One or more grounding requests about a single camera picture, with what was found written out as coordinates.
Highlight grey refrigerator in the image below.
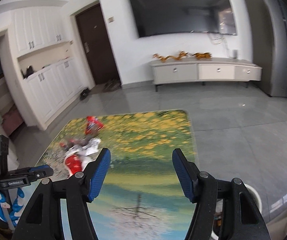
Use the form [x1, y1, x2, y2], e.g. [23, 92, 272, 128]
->
[245, 0, 287, 98]

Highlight golden tiger figurine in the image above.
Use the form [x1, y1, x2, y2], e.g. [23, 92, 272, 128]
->
[192, 53, 212, 60]

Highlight pile of dark shoes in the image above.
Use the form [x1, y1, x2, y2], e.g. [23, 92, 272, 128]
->
[103, 79, 121, 92]

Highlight white trash bin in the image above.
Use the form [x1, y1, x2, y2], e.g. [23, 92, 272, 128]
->
[210, 184, 263, 240]

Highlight long golden dragon figurine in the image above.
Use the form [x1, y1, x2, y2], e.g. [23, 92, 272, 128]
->
[152, 51, 188, 62]

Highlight dark brown door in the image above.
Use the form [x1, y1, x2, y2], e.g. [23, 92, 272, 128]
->
[76, 4, 120, 85]

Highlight white TV cabinet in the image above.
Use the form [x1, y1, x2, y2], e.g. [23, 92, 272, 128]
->
[150, 57, 262, 87]

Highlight left gloved hand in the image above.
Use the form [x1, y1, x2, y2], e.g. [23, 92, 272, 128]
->
[0, 188, 25, 229]

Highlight wall mounted black television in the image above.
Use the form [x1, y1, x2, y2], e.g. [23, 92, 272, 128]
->
[130, 0, 237, 37]

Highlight black shoes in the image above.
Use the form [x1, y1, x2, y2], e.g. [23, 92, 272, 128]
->
[80, 88, 91, 100]

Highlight black bag on counter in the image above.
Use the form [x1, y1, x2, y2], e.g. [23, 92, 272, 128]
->
[21, 65, 35, 79]

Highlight red white paper bag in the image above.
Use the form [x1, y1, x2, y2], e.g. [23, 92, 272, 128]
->
[60, 138, 101, 177]

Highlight white wall cupboards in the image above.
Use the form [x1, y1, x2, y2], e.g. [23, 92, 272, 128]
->
[7, 7, 92, 130]

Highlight red chip bag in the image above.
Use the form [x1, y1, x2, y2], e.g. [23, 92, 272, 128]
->
[85, 116, 104, 135]

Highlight flower landscape floor mat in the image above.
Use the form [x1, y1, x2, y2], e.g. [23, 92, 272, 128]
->
[18, 109, 200, 240]

